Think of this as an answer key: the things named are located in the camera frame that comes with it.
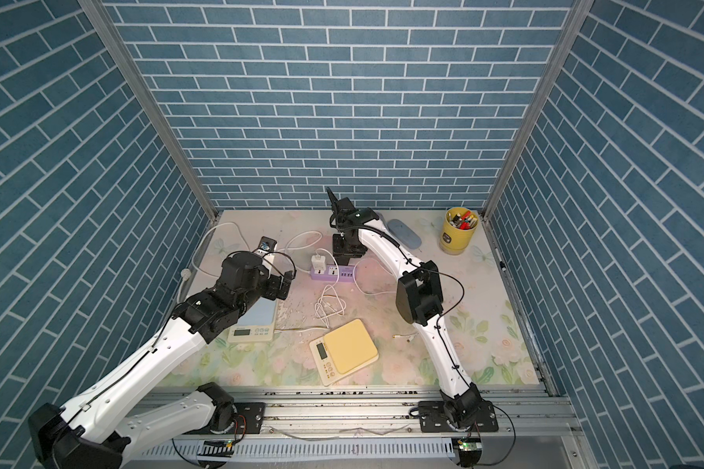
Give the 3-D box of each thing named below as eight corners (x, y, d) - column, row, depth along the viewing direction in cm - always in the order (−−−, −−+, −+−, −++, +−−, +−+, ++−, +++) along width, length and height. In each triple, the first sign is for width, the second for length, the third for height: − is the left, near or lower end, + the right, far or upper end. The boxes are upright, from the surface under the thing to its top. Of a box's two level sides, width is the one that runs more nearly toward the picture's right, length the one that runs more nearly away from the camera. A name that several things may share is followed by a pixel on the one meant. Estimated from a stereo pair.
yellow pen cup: (439, 251, 108) (446, 229, 99) (441, 226, 117) (448, 204, 107) (468, 257, 107) (478, 236, 98) (469, 231, 115) (478, 209, 106)
